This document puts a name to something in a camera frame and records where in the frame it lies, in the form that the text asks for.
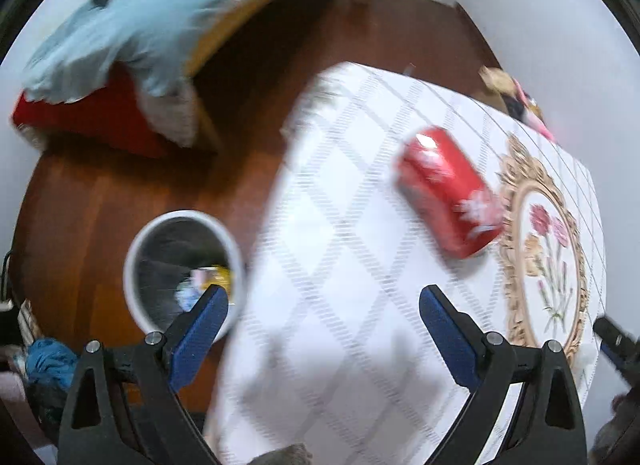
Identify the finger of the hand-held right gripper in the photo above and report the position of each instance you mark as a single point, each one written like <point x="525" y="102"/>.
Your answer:
<point x="615" y="345"/>

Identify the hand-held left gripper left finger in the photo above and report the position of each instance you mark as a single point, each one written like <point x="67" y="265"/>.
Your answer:
<point x="200" y="332"/>

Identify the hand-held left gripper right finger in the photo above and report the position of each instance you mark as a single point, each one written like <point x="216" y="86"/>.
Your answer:
<point x="447" y="337"/>

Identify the yellow snack packet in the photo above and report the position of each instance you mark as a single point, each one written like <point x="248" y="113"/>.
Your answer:
<point x="221" y="277"/>

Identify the white round trash bin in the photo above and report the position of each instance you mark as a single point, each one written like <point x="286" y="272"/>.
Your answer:
<point x="145" y="240"/>

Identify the red soda can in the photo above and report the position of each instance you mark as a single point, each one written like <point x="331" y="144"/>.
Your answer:
<point x="450" y="190"/>

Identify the white diamond pattern tablecloth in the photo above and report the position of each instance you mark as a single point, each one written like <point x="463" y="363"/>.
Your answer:
<point x="360" y="325"/>

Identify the blue cloth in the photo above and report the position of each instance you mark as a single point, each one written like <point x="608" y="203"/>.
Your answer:
<point x="47" y="362"/>

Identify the grey patterned cloth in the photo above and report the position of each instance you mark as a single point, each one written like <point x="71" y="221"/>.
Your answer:
<point x="172" y="117"/>

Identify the pink toy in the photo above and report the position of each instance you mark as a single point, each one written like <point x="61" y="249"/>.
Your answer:
<point x="537" y="117"/>

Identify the red bed sheet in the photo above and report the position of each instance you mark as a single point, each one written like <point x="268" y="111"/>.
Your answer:
<point x="85" y="120"/>

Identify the cardboard box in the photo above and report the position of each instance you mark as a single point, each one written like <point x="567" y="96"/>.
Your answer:
<point x="495" y="92"/>

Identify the crumpled beige paper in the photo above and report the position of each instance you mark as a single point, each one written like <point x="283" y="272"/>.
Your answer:
<point x="495" y="76"/>

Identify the light blue quilt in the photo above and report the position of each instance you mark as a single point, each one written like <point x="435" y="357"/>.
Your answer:
<point x="135" y="30"/>

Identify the wooden bed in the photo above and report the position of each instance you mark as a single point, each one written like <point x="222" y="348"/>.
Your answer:
<point x="235" y="20"/>

